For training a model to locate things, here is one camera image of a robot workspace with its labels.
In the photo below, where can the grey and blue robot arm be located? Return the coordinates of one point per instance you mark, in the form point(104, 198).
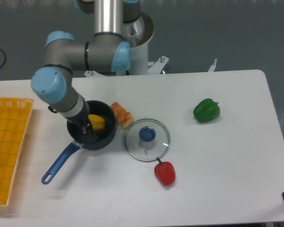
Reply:
point(62, 56)

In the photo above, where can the green bell pepper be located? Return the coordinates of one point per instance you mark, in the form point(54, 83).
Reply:
point(207, 110)

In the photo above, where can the dark pot with blue handle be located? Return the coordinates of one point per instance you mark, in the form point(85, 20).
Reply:
point(101, 142)

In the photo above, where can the glass lid with blue knob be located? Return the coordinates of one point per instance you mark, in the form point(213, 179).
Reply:
point(146, 140)

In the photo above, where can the toy bread loaf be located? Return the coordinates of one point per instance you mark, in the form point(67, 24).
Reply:
point(123, 117)

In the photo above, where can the red bell pepper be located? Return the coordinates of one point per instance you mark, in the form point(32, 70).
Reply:
point(165, 172)

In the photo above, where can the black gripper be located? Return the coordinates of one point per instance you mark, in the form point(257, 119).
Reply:
point(79, 116)

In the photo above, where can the yellow woven basket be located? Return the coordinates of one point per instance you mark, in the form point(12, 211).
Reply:
point(14, 118)

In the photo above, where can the yellow bell pepper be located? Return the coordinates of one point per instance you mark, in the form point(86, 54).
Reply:
point(98, 123)

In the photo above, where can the white table clamp bracket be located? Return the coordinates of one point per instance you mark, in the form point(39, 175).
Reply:
point(213, 66)

